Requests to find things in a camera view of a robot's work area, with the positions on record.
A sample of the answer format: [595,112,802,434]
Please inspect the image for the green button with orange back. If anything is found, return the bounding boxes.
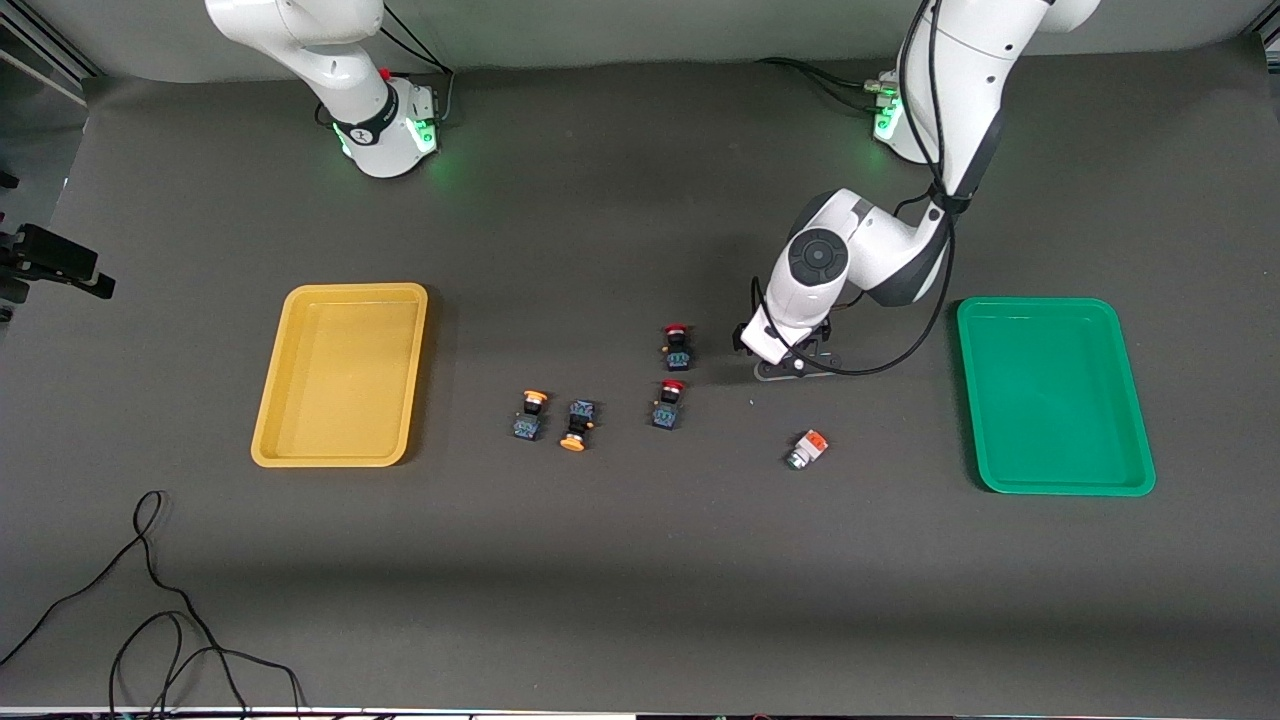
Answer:
[784,430,830,472]

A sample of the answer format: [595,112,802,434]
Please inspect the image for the yellow push button blue block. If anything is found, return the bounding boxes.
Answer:
[513,389,550,442]
[559,400,599,453]

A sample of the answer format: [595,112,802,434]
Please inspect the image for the green plastic tray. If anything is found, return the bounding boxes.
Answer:
[956,297,1157,497]

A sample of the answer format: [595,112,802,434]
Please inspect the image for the yellow plastic tray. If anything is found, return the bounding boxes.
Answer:
[250,283,429,469]

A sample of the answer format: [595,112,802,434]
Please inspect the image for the dark grey table cover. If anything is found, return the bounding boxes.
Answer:
[0,40,1280,716]

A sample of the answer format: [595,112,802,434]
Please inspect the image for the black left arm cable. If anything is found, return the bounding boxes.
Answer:
[750,0,961,378]

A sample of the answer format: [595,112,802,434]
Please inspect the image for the aluminium frame rail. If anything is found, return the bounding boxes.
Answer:
[0,0,101,106]

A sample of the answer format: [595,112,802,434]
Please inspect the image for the thin black loose cable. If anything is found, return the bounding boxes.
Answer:
[0,490,306,720]

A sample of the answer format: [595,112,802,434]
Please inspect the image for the black left arm base cables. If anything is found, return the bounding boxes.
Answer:
[755,58,896,111]

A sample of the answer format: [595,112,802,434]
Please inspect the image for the black arm base cables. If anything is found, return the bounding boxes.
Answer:
[315,5,453,126]
[755,58,896,111]

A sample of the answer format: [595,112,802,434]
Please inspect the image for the black right arm base cables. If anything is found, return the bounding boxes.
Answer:
[315,5,453,126]

